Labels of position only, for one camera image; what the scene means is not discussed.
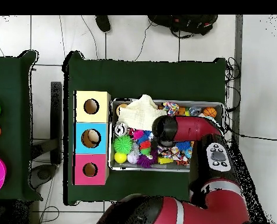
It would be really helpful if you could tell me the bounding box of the black floor cable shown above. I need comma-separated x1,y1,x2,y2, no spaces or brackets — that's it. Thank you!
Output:
224,124,277,142

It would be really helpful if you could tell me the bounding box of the yellow ball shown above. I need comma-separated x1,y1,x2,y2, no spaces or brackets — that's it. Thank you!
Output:
114,152,128,164

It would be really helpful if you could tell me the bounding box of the black stand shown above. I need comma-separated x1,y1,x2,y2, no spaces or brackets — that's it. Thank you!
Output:
29,81,63,190

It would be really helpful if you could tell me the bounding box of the black backpack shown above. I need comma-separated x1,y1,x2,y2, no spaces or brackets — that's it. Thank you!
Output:
147,15,219,39

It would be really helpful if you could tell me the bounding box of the small orange basketball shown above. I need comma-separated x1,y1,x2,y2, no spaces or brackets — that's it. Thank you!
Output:
202,106,217,118

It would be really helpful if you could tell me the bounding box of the shallow mesh bin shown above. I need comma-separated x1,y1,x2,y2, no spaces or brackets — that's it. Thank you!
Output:
108,99,225,173

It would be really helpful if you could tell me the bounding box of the white baseball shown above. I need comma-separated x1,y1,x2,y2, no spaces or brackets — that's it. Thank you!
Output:
127,149,140,165

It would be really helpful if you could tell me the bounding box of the cream yellow cloth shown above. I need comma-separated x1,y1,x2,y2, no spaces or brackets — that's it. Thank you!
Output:
117,94,167,131

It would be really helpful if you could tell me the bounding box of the green spiky ball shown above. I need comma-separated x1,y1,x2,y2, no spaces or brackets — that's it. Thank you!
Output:
113,135,133,155

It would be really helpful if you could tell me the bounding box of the dark green tablecloth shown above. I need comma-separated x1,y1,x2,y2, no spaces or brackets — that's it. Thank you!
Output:
0,50,44,202
63,50,228,206

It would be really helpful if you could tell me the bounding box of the blue spiky toy with eyes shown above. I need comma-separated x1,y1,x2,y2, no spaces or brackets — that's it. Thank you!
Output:
175,141,192,151

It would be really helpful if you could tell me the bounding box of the colourful knotted cloth toy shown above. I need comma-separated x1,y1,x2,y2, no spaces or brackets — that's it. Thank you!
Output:
157,145,193,162
162,101,180,117

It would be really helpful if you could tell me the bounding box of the multicolour spiky caterpillar toy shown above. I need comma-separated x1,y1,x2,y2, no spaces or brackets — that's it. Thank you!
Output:
132,129,154,158

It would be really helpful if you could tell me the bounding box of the purple spiky toy with eyes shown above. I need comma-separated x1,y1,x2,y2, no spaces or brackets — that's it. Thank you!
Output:
136,149,158,169

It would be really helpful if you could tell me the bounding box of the crushed silver can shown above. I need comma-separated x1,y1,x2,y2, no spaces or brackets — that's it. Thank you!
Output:
114,122,129,137

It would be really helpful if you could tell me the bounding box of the person's foot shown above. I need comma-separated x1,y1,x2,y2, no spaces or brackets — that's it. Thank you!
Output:
95,15,112,33

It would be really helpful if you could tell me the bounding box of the wooden box with three holes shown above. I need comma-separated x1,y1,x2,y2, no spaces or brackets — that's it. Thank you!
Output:
72,90,112,186

